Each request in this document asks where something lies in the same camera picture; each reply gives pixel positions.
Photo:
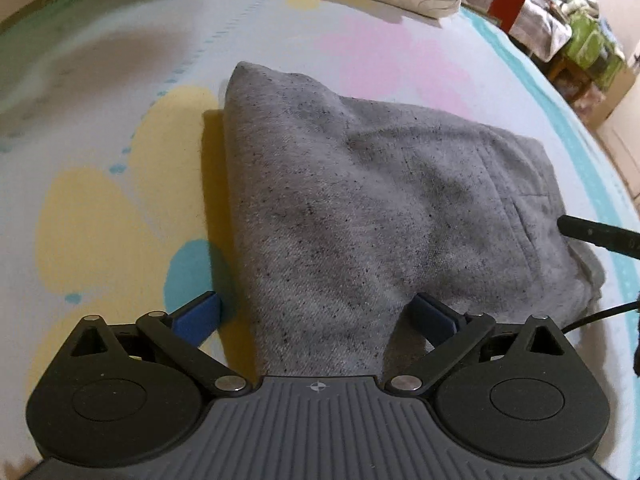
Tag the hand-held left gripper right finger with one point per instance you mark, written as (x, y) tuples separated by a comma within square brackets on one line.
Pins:
[(432, 315)]

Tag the pastel printed bed sheet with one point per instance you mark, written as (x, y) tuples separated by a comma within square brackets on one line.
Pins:
[(125, 135)]

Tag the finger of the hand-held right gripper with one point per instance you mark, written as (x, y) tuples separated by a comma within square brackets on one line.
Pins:
[(600, 234)]

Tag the grey pants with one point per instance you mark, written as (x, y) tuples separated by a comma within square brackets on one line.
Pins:
[(370, 210)]

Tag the green bag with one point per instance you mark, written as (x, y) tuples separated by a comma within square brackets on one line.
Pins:
[(595, 45)]

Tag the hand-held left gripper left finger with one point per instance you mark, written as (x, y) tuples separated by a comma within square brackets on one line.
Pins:
[(197, 317)]

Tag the cluttered table with white cloth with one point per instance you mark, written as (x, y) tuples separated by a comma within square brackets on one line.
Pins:
[(550, 15)]

